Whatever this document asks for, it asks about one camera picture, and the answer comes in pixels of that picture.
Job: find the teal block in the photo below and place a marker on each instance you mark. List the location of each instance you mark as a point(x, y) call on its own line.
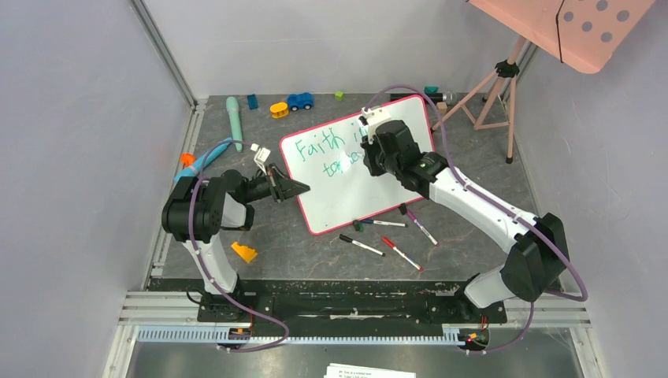
point(431, 90)

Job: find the blue toy tube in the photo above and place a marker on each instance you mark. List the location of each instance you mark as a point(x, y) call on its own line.
point(203, 161)

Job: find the yellow plastic wedge block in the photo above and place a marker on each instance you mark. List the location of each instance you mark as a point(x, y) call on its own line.
point(247, 253)

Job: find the black whiteboard marker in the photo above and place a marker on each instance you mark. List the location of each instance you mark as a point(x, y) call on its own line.
point(355, 242)

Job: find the dark blue block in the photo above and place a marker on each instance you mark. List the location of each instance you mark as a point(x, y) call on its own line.
point(252, 101)

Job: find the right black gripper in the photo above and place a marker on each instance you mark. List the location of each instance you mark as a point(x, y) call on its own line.
point(373, 160)

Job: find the purple whiteboard marker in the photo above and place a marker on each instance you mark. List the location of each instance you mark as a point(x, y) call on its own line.
point(422, 228)

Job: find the blue whiteboard marker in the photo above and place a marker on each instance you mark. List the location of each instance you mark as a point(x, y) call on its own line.
point(384, 223)

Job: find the yellow oval toy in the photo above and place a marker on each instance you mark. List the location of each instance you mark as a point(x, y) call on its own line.
point(279, 110)

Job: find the pink tripod stand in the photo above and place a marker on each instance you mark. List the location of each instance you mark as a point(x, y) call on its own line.
point(505, 72)

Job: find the pink perforated board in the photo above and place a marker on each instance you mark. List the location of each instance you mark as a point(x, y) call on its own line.
point(581, 34)

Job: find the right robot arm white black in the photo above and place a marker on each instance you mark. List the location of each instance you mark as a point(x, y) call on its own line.
point(536, 247)

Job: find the pink framed whiteboard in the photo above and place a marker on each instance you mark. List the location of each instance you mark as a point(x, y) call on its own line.
point(329, 159)

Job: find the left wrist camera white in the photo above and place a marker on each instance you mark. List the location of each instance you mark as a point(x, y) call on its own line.
point(261, 155)

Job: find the red whiteboard marker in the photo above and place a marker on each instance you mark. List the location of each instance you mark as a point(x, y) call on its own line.
point(411, 261)

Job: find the white paper sheet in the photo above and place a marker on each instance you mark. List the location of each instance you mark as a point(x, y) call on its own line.
point(353, 371)

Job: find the blue toy car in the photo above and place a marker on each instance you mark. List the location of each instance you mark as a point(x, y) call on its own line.
point(304, 100)

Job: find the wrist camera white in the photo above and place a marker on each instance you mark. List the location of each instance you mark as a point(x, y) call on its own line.
point(371, 119)
point(261, 155)

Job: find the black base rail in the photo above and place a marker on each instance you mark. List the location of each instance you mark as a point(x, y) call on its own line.
point(297, 301)

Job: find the orange toy piece left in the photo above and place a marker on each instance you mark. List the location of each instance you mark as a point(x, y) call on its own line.
point(187, 159)

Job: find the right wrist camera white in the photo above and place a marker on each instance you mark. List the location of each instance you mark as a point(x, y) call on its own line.
point(371, 119)

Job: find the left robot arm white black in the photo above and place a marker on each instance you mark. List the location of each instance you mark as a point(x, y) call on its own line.
point(198, 210)

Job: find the wooden cube block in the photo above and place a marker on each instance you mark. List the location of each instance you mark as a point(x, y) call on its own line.
point(443, 108)

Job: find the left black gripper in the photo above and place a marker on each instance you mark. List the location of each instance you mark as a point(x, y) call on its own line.
point(282, 187)

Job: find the mint green toy tube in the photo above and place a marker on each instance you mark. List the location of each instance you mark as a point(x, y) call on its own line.
point(232, 107)

